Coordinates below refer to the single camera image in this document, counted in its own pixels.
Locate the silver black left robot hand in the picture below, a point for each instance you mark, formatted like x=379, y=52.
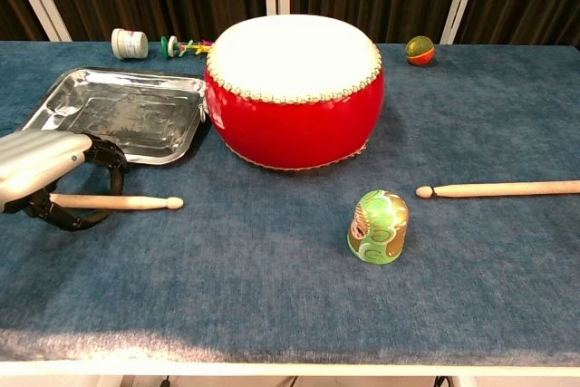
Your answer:
x=31, y=160

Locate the wooden drumstick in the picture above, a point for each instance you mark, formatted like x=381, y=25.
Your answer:
x=498, y=188
x=136, y=202

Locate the red drum with white skin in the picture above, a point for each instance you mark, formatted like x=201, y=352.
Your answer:
x=294, y=124

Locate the silver metal tray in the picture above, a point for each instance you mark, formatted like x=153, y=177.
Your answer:
x=136, y=110

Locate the small white jar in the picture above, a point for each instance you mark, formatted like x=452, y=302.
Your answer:
x=129, y=44

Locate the colourful feather shuttlecock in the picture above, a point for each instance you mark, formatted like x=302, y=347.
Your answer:
x=173, y=46

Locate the blue table cloth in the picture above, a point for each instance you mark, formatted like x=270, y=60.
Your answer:
x=226, y=269

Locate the green gold nesting doll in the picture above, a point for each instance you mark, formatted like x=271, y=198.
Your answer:
x=378, y=228

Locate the green and orange ball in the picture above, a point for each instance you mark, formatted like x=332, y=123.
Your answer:
x=420, y=51

